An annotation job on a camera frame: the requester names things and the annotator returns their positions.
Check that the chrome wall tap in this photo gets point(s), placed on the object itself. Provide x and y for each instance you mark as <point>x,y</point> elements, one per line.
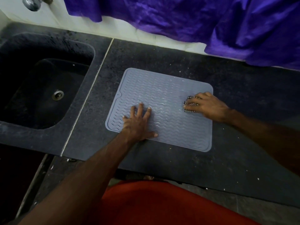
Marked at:
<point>31,4</point>

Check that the person's left hand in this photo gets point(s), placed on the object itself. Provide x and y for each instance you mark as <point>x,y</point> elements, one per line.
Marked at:
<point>137,126</point>

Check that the person's red garment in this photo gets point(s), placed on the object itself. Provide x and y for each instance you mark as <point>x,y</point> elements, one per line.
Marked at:
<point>168,206</point>

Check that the person's foot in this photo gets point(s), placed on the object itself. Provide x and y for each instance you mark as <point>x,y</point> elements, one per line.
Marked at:
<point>148,177</point>

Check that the purple cloth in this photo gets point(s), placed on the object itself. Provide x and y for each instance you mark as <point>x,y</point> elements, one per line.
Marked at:
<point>187,16</point>

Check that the grey ribbed silicone mat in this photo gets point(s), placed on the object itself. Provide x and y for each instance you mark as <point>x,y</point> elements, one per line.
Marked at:
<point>168,128</point>

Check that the person's left forearm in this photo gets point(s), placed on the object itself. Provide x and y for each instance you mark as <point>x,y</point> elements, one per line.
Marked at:
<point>79,182</point>

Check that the metal sink drain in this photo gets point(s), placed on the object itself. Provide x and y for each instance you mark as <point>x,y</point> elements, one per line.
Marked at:
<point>58,95</point>

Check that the black stone sink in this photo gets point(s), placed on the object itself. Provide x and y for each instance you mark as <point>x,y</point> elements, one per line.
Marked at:
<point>37,91</point>

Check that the black white checkered cloth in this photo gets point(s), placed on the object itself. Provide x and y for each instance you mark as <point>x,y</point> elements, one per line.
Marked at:
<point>188,110</point>

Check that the person's right hand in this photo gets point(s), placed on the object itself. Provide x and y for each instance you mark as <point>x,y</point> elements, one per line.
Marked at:
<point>209,106</point>

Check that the person's right forearm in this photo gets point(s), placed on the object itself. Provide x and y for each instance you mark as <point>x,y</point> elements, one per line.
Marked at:
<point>264,138</point>

